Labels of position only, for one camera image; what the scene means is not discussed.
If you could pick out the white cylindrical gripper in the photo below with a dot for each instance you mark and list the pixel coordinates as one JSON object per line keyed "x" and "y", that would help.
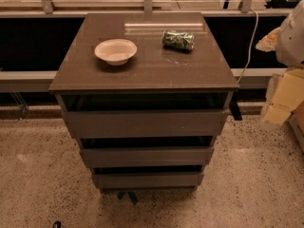
{"x": 292, "y": 43}

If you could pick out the grey drawer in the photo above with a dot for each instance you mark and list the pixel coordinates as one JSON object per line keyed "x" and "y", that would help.
{"x": 144, "y": 124}
{"x": 142, "y": 157}
{"x": 148, "y": 181}

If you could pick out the grey top drawer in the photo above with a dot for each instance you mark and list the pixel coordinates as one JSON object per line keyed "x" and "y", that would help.
{"x": 144, "y": 124}

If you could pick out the grey middle drawer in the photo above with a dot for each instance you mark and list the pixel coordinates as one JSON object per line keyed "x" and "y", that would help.
{"x": 142, "y": 157}

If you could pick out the white paper bowl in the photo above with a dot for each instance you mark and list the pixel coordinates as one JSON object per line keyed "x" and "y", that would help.
{"x": 115, "y": 52}

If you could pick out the crushed green soda can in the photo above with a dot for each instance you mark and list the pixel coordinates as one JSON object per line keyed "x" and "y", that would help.
{"x": 178, "y": 39}

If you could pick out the dark brown drawer cabinet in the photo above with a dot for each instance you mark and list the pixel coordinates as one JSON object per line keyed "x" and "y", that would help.
{"x": 156, "y": 78}

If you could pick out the blue tape cross marker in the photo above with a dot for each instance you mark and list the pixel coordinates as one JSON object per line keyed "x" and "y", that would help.
{"x": 132, "y": 196}

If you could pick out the grey bottom drawer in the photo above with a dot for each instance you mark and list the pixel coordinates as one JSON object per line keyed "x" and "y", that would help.
{"x": 148, "y": 181}

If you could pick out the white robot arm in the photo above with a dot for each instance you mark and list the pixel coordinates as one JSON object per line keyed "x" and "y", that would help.
{"x": 290, "y": 41}

